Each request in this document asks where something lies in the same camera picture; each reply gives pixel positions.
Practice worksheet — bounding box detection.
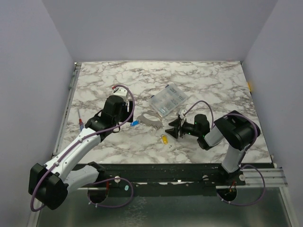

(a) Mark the aluminium extrusion rail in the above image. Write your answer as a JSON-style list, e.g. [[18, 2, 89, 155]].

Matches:
[[239, 168, 288, 188]]

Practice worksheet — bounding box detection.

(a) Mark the blue key tag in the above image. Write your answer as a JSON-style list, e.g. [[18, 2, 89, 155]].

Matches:
[[130, 120, 140, 127]]

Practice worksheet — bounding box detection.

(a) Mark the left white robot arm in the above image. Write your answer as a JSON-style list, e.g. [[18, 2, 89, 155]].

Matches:
[[28, 95, 135, 212]]

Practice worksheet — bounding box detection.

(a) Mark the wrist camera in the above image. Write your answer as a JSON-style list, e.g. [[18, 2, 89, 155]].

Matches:
[[178, 109, 187, 119], [113, 87, 129, 102]]

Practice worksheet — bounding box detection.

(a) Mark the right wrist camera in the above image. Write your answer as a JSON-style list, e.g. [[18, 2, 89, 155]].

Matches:
[[178, 109, 187, 119]]

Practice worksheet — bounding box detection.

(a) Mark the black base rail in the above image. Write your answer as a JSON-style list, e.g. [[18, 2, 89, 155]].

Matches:
[[84, 164, 245, 197]]

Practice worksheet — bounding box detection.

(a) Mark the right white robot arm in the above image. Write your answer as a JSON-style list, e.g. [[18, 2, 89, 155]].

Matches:
[[165, 111, 260, 185]]

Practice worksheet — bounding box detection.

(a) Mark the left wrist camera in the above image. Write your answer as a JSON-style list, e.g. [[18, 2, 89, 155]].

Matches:
[[113, 87, 129, 102]]

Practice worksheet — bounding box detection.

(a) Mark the clear plastic screw box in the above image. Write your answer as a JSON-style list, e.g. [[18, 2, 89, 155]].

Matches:
[[149, 83, 188, 117]]

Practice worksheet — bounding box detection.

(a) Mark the red blue screwdriver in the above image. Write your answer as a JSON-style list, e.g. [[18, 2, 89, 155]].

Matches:
[[77, 109, 84, 131]]

